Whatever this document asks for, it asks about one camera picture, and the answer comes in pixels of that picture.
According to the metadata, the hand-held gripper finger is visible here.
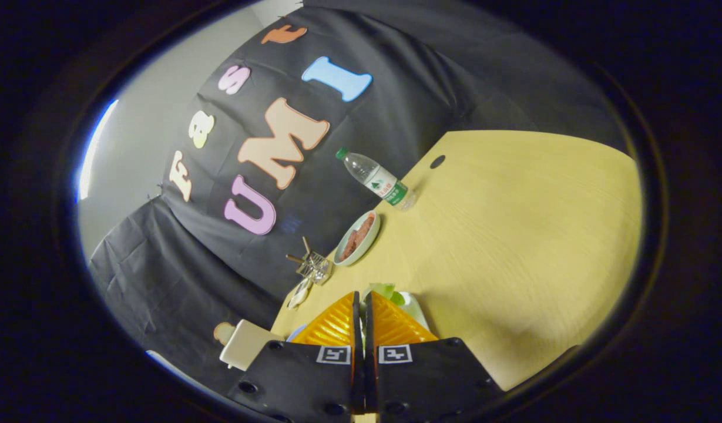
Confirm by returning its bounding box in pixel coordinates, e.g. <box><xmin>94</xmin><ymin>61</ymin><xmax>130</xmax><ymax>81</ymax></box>
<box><xmin>229</xmin><ymin>291</ymin><xmax>364</xmax><ymax>423</ymax></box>
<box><xmin>364</xmin><ymin>291</ymin><xmax>505</xmax><ymax>423</ymax></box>

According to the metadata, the ceiling light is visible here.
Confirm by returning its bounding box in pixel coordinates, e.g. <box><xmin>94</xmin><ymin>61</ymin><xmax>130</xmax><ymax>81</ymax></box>
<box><xmin>79</xmin><ymin>99</ymin><xmax>119</xmax><ymax>202</ymax></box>

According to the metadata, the white toaster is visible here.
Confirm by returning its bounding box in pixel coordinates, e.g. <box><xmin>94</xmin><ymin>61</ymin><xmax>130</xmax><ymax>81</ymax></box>
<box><xmin>219</xmin><ymin>319</ymin><xmax>285</xmax><ymax>372</ymax></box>

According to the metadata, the pale green round plate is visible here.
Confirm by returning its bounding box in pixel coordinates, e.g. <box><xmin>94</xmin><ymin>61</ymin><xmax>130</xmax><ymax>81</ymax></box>
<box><xmin>333</xmin><ymin>210</ymin><xmax>381</xmax><ymax>267</ymax></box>

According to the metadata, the green lettuce leaf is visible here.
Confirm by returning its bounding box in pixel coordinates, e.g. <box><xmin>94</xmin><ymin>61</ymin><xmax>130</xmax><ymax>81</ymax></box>
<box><xmin>361</xmin><ymin>283</ymin><xmax>405</xmax><ymax>307</ymax></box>

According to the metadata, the white rectangular plate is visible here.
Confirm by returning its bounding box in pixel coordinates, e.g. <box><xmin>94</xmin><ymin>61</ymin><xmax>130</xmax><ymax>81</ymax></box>
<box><xmin>396</xmin><ymin>291</ymin><xmax>430</xmax><ymax>330</ymax></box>

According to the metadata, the divided white condiment dish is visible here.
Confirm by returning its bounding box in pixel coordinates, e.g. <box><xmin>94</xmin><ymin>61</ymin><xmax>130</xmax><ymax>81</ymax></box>
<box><xmin>287</xmin><ymin>276</ymin><xmax>314</xmax><ymax>310</ymax></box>

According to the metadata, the clear plastic water bottle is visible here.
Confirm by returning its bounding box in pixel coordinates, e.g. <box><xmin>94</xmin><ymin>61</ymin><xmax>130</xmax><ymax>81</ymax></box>
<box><xmin>335</xmin><ymin>147</ymin><xmax>419</xmax><ymax>211</ymax></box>

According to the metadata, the metal utensil holder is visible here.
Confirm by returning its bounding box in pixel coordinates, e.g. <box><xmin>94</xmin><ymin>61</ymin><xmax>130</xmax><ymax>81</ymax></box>
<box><xmin>295</xmin><ymin>251</ymin><xmax>333</xmax><ymax>286</ymax></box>

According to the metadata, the black backdrop cloth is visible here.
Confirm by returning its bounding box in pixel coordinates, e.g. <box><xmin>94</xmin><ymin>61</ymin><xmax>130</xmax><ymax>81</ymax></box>
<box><xmin>88</xmin><ymin>0</ymin><xmax>629</xmax><ymax>400</ymax></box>

